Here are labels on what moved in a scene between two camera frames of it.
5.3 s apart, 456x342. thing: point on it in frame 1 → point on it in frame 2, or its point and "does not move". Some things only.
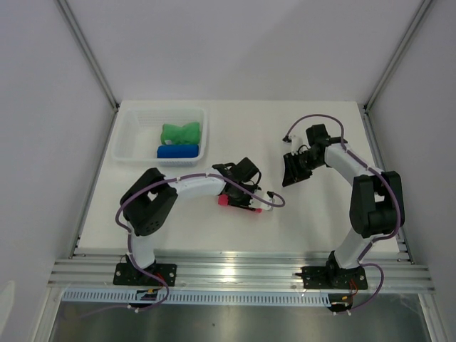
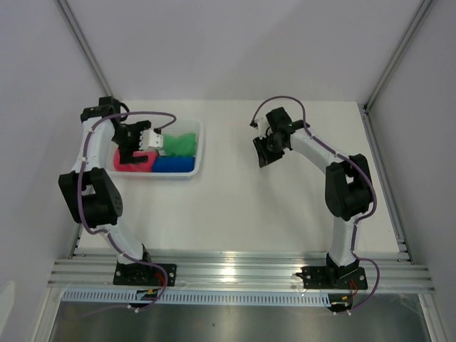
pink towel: (224, 200) → (136, 167)
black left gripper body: (241, 198) → (127, 137)
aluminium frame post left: (66, 11) does not move
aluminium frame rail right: (382, 163) does not move
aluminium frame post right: (417, 14) does not move
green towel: (189, 133) → (182, 145)
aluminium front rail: (262, 272) does not move
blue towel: (177, 151) → (174, 164)
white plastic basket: (137, 133) → (192, 125)
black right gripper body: (301, 164) → (268, 148)
